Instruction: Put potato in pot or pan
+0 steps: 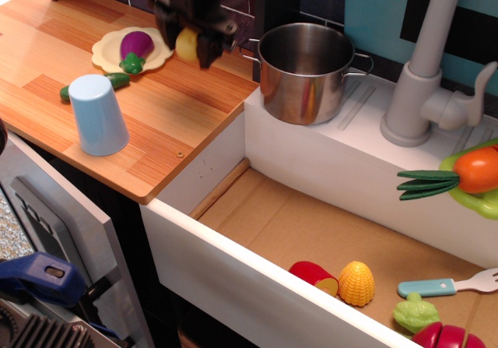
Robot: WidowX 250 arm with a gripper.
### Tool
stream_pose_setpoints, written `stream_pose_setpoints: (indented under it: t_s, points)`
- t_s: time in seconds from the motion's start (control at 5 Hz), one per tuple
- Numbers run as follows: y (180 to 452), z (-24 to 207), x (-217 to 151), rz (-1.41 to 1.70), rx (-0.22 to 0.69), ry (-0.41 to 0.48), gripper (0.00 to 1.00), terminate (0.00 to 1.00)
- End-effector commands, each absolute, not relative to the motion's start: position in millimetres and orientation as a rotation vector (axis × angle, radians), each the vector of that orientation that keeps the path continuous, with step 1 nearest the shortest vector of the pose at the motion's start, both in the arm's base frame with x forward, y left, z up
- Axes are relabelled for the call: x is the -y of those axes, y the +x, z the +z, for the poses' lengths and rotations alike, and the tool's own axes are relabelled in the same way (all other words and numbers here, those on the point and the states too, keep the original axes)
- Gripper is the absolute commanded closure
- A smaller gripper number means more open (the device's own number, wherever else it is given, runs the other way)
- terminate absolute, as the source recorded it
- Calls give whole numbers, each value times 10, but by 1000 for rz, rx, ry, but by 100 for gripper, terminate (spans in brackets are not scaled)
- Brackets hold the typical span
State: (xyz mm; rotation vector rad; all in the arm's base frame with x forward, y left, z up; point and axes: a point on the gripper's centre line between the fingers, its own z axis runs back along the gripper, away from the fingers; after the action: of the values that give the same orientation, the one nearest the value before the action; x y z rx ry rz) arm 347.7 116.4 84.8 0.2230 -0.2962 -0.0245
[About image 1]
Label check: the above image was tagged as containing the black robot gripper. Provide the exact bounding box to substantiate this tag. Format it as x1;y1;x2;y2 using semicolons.
149;0;237;69

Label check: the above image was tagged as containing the yellow toy potato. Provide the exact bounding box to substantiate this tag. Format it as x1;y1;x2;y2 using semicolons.
175;28;198;62

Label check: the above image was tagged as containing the stainless steel pot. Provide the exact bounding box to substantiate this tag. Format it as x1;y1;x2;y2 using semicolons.
240;23;374;125

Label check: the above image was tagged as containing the purple toy eggplant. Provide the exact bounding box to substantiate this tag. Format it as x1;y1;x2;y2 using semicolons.
119;30;155;75

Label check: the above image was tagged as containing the green toy cucumber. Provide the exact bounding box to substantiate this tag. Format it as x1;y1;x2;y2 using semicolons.
59;72;131;101

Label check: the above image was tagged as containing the pale yellow toy plate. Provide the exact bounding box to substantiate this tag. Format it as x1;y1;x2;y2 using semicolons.
92;26;173;75

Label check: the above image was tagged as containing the light blue plastic cup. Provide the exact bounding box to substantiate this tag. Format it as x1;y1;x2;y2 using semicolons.
68;74;130;156

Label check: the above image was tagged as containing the white toy sink basin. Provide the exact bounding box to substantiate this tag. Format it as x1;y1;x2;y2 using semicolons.
142;80;497;347

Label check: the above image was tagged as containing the grey oven door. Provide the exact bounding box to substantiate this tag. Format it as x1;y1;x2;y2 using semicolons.
1;132;154;347

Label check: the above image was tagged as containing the grey toy faucet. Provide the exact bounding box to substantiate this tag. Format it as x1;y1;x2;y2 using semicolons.
381;0;497;147

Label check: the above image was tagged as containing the red toy fruit half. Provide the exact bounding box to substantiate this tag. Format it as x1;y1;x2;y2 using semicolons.
289;261;339;297

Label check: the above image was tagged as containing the blue clamp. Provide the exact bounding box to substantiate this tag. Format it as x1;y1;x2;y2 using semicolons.
1;252;87;308

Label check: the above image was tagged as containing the yellow toy corn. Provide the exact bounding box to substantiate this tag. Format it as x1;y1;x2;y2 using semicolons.
338;261;375;307

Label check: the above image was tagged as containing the orange toy carrot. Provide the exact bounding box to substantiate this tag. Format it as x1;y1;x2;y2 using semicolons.
397;145;497;201

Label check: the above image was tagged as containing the black finned metal device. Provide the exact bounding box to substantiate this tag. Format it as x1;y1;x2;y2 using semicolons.
1;300;132;347

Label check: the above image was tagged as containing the lime green plastic tray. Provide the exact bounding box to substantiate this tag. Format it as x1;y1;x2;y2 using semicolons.
439;138;497;220

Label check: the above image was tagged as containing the light green toy vegetable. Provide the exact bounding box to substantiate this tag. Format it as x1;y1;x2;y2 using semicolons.
393;292;440;334

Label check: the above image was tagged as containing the red sliced toy fruit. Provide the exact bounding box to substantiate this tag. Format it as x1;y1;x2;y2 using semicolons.
412;322;486;348

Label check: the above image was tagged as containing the toy fork blue handle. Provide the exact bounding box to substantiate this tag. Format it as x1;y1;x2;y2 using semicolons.
398;268;497;297

